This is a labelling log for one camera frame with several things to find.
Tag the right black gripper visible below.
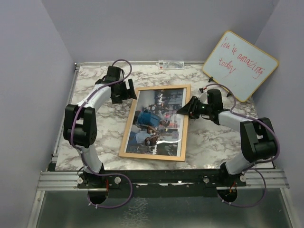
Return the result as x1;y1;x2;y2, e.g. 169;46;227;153
177;96;212;119

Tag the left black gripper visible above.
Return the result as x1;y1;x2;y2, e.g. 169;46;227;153
112;78;137;104

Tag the colour photo print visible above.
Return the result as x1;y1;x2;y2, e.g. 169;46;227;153
125;88;187;157

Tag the clear frame glass pane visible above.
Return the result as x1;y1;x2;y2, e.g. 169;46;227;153
125;88;187;157

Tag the light wooden picture frame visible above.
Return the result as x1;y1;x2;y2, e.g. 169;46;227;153
118;84;192;162

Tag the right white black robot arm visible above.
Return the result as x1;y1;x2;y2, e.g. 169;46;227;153
177;89;279;186

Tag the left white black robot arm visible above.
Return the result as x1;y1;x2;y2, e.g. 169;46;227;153
63;66;137;188

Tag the white label strip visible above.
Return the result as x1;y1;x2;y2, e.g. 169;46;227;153
158;60;185;70

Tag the whiteboard with red writing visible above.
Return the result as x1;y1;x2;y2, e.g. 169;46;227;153
202;31;279;102

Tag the black mounting bar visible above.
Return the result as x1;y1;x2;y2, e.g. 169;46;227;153
77;169;246;198

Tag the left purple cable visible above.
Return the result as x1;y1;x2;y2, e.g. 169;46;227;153
70;59;133;209

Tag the purple cable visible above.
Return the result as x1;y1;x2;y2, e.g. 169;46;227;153
70;59;133;209
198;83;282;207

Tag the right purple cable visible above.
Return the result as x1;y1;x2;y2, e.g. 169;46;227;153
198;83;282;207

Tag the left aluminium side rail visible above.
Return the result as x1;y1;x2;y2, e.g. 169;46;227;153
46;63;79;171

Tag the aluminium front rail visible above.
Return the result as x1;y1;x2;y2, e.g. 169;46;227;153
38;169;290;191

